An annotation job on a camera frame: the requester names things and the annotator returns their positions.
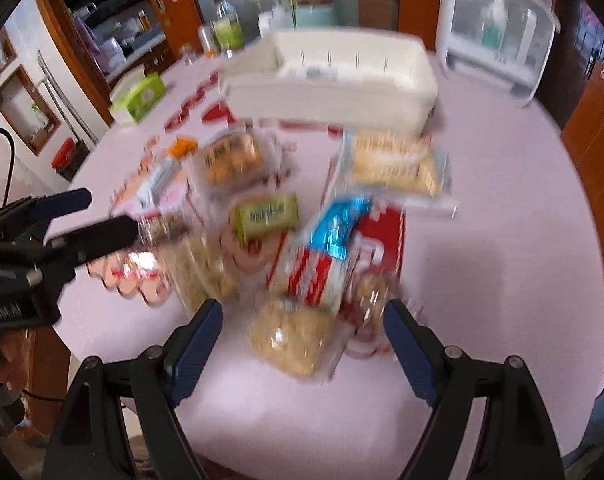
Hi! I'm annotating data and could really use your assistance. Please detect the green pastry packet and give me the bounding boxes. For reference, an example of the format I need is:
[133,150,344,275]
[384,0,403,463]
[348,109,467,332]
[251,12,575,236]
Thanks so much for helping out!
[229,193,300,246]

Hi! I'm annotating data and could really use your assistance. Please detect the orange white snack bar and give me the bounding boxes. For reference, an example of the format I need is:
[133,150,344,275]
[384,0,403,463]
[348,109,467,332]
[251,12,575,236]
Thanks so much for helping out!
[135,136,199,210]

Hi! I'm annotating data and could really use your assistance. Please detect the green tissue box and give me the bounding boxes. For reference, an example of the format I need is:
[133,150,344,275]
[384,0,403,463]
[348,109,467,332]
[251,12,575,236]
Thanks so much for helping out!
[109,66,166,126]

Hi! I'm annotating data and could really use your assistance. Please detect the clear packet brown cookies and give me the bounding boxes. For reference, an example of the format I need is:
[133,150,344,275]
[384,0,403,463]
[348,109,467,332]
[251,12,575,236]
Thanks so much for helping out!
[185,127,282,197]

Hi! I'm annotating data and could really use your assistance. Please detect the small nut packet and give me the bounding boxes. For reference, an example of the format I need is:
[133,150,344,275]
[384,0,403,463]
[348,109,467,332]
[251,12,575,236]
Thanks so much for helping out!
[352,272,398,342]

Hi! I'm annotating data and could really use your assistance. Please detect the clear bag puffed snack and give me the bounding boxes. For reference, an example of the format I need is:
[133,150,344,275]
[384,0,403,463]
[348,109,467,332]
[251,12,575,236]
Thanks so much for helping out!
[248,296,354,382]

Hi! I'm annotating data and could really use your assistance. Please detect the red white blue snack bag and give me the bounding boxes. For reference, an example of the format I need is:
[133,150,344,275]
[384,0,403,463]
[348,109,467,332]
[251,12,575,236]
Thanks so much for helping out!
[266,195,406,313]

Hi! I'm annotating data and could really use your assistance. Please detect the green liquid glass bottle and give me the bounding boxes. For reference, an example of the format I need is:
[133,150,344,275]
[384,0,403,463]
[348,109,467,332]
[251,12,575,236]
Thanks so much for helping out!
[213,0,244,55]

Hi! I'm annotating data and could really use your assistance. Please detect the beige cracker packet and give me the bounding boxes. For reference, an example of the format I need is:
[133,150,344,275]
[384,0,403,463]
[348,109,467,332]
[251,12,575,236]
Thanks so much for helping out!
[326,130,458,218]

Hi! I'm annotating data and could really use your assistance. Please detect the mint green canister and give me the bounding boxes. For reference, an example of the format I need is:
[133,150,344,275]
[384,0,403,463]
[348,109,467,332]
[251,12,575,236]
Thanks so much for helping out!
[296,0,338,28]

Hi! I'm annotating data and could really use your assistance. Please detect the white plastic storage bin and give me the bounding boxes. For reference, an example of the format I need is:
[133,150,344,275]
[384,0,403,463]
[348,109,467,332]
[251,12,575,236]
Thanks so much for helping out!
[220,27,439,136]

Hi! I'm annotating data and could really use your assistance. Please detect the white desktop cosmetic cabinet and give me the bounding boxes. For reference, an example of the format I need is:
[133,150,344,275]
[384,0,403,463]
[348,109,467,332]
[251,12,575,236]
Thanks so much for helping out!
[436,0,561,106]

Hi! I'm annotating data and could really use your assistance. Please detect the black cable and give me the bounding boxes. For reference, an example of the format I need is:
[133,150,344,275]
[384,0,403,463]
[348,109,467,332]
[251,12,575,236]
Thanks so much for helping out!
[0,127,18,208]

